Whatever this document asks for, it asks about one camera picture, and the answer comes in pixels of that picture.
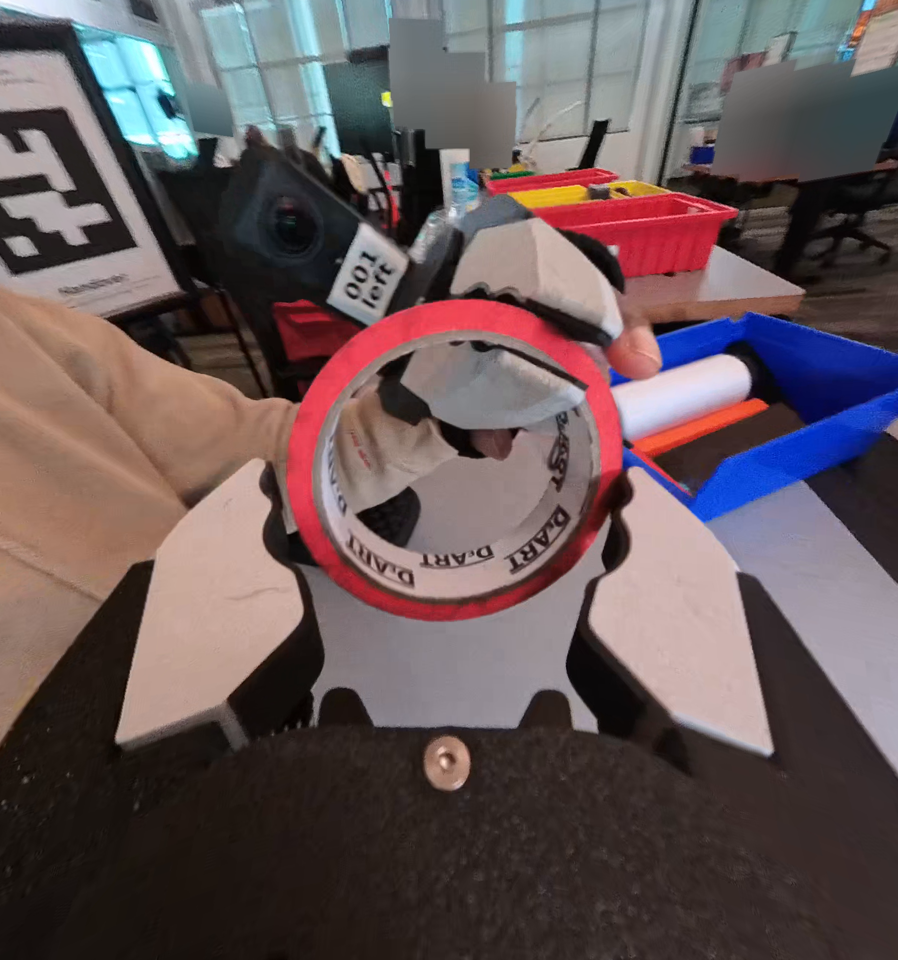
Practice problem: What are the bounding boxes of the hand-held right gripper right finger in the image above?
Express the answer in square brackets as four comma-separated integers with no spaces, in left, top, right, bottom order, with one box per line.
[565,468,776,757]

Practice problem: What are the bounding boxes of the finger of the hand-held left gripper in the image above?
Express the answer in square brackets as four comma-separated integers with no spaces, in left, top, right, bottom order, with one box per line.
[402,341,591,432]
[449,217,627,348]

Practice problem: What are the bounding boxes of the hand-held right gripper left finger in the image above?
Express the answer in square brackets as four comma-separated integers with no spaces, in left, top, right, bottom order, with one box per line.
[115,457,326,751]

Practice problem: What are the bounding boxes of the red tape roll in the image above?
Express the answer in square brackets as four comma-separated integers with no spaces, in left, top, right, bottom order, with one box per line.
[285,298,624,623]

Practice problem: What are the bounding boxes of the blue plastic bin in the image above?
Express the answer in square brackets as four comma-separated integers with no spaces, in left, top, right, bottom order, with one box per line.
[620,311,898,524]

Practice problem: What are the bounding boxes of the person's left forearm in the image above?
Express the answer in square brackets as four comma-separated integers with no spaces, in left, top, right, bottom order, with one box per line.
[0,277,457,789]

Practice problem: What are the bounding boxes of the person's left hand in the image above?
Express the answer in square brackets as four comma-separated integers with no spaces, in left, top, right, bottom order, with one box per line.
[608,292,665,381]

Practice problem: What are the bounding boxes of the red plastic bin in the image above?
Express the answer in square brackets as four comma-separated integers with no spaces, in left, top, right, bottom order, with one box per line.
[531,193,742,280]
[485,168,621,198]

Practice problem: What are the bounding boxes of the red backpack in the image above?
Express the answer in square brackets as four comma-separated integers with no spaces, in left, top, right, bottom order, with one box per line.
[272,300,369,378]

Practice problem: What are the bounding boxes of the clear water bottle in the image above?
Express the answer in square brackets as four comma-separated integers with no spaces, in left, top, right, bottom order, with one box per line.
[441,148,483,220]

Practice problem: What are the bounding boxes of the black monitor screen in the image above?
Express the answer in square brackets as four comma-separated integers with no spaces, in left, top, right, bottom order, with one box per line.
[323,60,395,156]

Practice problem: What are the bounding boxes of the white cylindrical roll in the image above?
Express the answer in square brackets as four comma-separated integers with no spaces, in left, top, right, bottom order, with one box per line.
[610,354,755,444]

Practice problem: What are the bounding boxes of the orange stick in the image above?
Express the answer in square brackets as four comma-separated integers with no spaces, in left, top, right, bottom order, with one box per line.
[632,397,772,459]

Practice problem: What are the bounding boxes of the printed tag poster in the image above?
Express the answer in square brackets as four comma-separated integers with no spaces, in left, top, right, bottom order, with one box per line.
[0,30,185,318]

